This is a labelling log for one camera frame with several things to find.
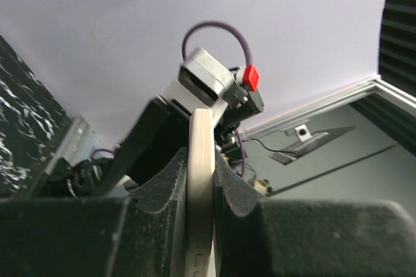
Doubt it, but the black foam wall panel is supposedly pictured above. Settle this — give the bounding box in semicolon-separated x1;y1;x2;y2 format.
351;0;415;154

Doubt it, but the pink phone case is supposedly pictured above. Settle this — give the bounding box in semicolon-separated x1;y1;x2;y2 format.
185;109;215;276

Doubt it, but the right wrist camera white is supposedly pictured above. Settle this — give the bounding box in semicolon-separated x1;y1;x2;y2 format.
159;47;264;128

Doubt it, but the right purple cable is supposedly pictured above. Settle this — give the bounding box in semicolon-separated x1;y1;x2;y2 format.
181;20;256;174

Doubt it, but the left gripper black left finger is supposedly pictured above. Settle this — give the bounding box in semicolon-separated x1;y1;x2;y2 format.
1;148;188;276

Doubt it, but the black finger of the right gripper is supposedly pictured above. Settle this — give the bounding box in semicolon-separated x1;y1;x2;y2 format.
97;98;172;196

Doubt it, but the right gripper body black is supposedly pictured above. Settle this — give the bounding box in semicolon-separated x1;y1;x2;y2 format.
127;103;189;185

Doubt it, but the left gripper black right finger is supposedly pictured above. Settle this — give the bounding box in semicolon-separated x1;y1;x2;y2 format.
213;153;415;276

